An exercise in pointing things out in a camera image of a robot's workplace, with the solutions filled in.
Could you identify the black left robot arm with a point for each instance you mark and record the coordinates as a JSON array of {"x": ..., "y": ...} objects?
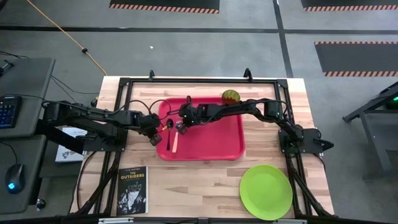
[{"x": 102, "y": 118}]

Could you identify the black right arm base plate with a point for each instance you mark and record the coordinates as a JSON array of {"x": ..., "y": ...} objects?
[{"x": 308, "y": 146}]

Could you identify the black hazard-striped floor mat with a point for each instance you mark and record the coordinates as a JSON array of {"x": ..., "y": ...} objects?
[
  {"x": 351, "y": 3},
  {"x": 357, "y": 57},
  {"x": 164, "y": 3}
]

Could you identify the black 3D printer frame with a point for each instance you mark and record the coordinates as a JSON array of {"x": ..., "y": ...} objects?
[{"x": 202, "y": 81}]

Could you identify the black computer keyboard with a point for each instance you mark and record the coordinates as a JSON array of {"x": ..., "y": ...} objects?
[{"x": 9, "y": 112}]

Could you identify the green round plate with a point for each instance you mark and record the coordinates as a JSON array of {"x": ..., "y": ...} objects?
[{"x": 265, "y": 193}]

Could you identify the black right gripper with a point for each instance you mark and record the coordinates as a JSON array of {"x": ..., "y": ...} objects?
[{"x": 189, "y": 113}]

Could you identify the black paperback book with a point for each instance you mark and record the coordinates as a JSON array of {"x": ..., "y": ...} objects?
[{"x": 132, "y": 193}]

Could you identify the grey metal cart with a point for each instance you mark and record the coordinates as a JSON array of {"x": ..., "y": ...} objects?
[{"x": 376, "y": 124}]

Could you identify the black caster wheel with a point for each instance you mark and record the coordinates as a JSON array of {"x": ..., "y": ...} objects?
[{"x": 40, "y": 204}]

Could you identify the black table clamp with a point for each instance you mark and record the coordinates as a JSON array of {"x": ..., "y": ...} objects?
[
  {"x": 248, "y": 75},
  {"x": 151, "y": 75}
]

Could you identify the black computer mouse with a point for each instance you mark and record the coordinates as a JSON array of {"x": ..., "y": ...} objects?
[{"x": 15, "y": 177}]

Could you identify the green translucent cup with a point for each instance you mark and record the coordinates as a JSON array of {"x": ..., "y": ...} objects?
[{"x": 231, "y": 96}]

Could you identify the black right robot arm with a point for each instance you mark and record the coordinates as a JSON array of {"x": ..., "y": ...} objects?
[{"x": 242, "y": 109}]

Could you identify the grey desk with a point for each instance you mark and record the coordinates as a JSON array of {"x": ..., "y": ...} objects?
[{"x": 28, "y": 77}]

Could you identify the printed paper booklet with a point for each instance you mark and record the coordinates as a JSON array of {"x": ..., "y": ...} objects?
[{"x": 66, "y": 155}]

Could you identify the silver metal bracket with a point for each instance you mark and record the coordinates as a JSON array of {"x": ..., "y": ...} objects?
[
  {"x": 116, "y": 220},
  {"x": 289, "y": 221}
]

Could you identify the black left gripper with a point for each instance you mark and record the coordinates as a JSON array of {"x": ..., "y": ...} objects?
[{"x": 151, "y": 123}]

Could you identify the black spoon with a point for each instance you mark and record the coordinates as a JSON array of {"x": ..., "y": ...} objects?
[{"x": 169, "y": 124}]

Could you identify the red plastic tray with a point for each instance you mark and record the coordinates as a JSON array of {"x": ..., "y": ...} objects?
[{"x": 211, "y": 140}]

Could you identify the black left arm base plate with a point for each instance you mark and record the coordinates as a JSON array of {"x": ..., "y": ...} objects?
[{"x": 102, "y": 147}]

